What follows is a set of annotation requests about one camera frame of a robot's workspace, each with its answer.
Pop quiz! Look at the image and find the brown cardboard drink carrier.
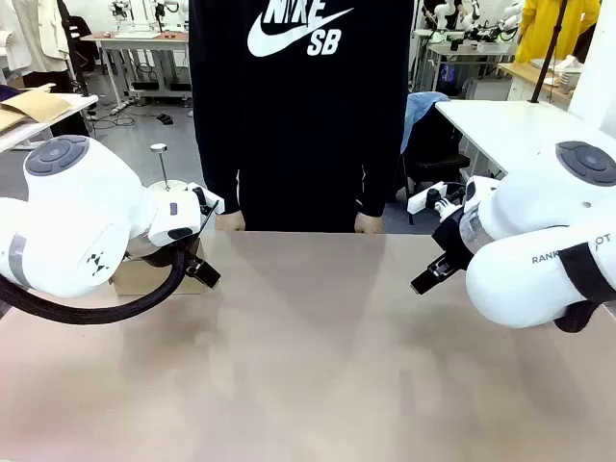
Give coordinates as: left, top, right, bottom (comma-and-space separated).
108, 239, 213, 296

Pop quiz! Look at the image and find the person right hand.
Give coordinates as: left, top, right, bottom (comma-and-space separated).
215, 211, 247, 233

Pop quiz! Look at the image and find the white power strip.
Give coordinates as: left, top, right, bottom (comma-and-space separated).
406, 181, 471, 216

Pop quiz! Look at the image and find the blue cloth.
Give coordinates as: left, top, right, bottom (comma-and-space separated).
400, 91, 451, 155

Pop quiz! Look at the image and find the person torso black sweatshirt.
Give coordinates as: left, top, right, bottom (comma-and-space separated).
187, 0, 416, 233

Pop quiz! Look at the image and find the metal rod stand white base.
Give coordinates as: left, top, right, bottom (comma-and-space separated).
147, 142, 190, 194

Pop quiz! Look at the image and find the grey background desk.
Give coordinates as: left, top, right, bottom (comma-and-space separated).
79, 30, 192, 108

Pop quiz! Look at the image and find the black braided cable sleeve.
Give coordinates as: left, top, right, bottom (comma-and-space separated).
0, 244, 190, 326

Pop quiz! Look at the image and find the black cable wrap strap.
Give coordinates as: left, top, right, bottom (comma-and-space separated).
552, 243, 616, 335

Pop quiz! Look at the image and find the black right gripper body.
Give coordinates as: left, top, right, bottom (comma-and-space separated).
431, 205, 478, 270

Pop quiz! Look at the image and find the white side table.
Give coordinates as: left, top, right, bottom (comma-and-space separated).
434, 99, 616, 180

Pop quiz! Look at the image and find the person right forearm black sleeve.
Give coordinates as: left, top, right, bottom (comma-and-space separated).
200, 166, 243, 216

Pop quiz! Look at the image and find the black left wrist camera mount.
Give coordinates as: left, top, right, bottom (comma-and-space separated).
191, 181, 226, 230

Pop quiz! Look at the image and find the white upright board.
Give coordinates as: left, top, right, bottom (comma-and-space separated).
567, 0, 616, 137

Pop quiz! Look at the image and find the white hanging coat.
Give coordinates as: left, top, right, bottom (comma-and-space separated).
0, 0, 73, 77

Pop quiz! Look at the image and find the grey desk with robots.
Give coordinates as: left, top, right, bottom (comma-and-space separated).
424, 39, 519, 93

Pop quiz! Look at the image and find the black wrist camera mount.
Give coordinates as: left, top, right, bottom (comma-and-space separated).
191, 181, 226, 230
425, 187, 466, 218

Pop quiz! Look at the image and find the black tripod pole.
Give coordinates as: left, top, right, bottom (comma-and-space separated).
528, 0, 572, 105

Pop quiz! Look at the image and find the wooden background table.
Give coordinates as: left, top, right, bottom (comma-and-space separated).
498, 61, 575, 108

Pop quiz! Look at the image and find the white table with envelope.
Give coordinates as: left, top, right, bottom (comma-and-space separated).
0, 92, 100, 153

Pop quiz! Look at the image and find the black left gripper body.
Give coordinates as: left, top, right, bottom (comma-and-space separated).
127, 235, 203, 270

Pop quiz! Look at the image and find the person left hand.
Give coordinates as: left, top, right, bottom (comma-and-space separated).
353, 213, 387, 236

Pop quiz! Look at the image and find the black office chair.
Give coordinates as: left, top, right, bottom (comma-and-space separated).
401, 115, 472, 225

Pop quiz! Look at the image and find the person in yellow jacket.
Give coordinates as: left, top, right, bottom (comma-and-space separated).
514, 0, 603, 64

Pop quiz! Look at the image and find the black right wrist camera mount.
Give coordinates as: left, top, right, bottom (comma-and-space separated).
425, 187, 466, 218

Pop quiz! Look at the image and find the person left forearm black sleeve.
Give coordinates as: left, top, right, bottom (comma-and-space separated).
358, 161, 401, 218

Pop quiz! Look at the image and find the brown paper envelope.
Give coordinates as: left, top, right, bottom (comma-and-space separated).
0, 83, 71, 134

